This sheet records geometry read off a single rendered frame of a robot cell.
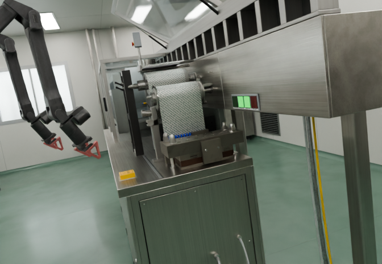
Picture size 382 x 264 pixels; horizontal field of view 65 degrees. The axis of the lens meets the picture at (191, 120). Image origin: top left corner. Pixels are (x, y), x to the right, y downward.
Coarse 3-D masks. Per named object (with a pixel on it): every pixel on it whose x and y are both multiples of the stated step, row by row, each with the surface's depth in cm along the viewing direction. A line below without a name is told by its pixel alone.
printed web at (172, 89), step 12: (144, 72) 183; (156, 72) 182; (168, 72) 183; (180, 72) 185; (156, 84) 179; (168, 84) 181; (180, 84) 163; (192, 84) 163; (168, 96) 158; (180, 96) 160; (192, 96) 162
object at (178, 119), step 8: (176, 104) 159; (184, 104) 161; (192, 104) 162; (200, 104) 163; (160, 112) 157; (168, 112) 158; (176, 112) 160; (184, 112) 161; (192, 112) 162; (200, 112) 164; (168, 120) 159; (176, 120) 160; (184, 120) 161; (192, 120) 163; (200, 120) 164; (168, 128) 159; (176, 128) 160; (184, 128) 162; (192, 128) 163; (200, 128) 164; (168, 136) 159
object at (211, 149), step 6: (216, 138) 145; (204, 144) 143; (210, 144) 144; (216, 144) 144; (204, 150) 143; (210, 150) 144; (216, 150) 145; (204, 156) 143; (210, 156) 144; (216, 156) 145; (222, 156) 146; (204, 162) 143; (210, 162) 144
